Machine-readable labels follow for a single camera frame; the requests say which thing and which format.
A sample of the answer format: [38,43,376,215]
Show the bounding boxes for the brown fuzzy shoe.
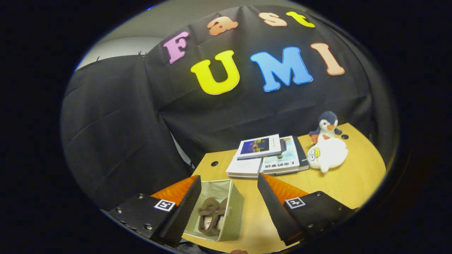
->
[212,198,230,237]
[198,197,219,236]

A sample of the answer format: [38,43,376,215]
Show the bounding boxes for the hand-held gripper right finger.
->
[257,173,355,247]

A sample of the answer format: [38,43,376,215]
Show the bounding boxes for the green fabric storage box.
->
[183,179,245,242]

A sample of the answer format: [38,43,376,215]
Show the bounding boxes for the penguin plush toy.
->
[309,111,343,144]

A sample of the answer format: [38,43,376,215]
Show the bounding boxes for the plain white book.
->
[226,155,263,178]

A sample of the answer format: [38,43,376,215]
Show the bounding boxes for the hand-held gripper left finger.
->
[108,175,202,247]

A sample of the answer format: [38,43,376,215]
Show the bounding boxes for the dark cover book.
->
[275,136,310,176]

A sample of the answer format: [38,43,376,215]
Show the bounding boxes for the white round plush toy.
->
[307,137,349,173]

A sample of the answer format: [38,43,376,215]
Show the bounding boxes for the pale sky cover book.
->
[262,136,301,174]

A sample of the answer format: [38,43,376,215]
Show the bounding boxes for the white book blue picture cover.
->
[236,134,282,160]

